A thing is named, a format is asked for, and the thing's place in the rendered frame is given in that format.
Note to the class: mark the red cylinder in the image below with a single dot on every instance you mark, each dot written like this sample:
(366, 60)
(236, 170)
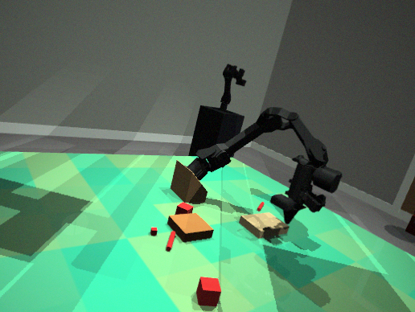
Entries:
(261, 206)
(170, 241)

